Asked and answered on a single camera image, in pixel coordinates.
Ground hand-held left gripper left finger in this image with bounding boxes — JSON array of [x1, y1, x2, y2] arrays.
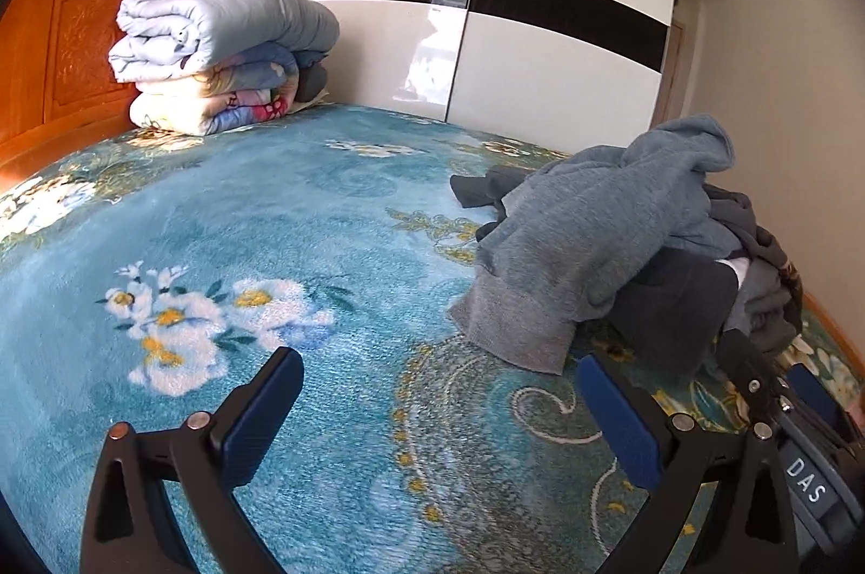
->
[[79, 346, 305, 574]]

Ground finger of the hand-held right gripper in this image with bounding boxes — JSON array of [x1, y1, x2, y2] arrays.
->
[[717, 329, 788, 413], [784, 363, 854, 446]]

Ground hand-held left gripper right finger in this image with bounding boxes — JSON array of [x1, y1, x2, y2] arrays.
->
[[577, 352, 802, 574]]

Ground grey knit sweater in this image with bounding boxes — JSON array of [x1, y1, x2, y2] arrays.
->
[[447, 115, 737, 376]]

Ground pile of dark clothes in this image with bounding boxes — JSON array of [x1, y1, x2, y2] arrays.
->
[[618, 189, 778, 376]]

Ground grey-blue garment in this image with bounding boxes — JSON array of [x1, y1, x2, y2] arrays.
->
[[723, 259, 802, 355]]

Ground white garment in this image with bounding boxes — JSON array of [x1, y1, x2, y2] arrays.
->
[[716, 255, 754, 286]]

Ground dark patterned garment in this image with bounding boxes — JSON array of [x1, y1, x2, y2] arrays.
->
[[770, 239, 805, 311]]

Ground blue floral blanket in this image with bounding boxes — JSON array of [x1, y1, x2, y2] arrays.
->
[[0, 101, 865, 574]]

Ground dark grey pants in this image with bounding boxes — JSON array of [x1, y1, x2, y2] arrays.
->
[[449, 163, 575, 225]]

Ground folded floral quilt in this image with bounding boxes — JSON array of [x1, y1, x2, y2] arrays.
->
[[128, 43, 302, 137]]

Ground white wardrobe with black stripe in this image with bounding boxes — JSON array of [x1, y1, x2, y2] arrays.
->
[[274, 0, 678, 143]]

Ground folded light blue quilt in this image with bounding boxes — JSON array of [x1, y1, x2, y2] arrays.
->
[[109, 0, 341, 83]]

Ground wooden headboard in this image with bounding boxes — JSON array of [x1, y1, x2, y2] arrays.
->
[[0, 0, 261, 170]]

